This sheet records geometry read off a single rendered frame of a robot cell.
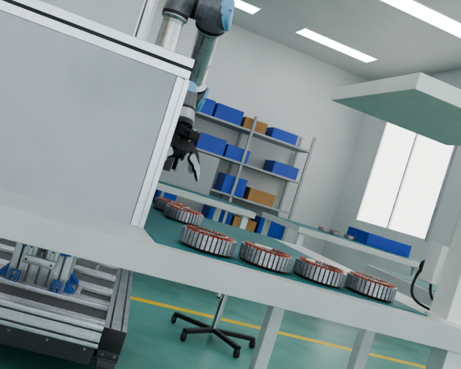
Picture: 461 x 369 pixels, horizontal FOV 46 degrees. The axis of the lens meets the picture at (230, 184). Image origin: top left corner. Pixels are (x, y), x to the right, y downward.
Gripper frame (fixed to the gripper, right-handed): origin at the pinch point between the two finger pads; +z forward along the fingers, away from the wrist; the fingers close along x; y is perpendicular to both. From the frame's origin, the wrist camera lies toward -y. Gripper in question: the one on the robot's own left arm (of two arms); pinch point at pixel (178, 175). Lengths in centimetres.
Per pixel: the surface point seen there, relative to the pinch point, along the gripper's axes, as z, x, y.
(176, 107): 11, 27, -57
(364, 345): 40, -101, 23
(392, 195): -231, -489, 363
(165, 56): 3, 32, -60
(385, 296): 44, -22, -66
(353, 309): 49, -10, -70
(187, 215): 20.1, 4.5, -20.0
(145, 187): 27, 28, -49
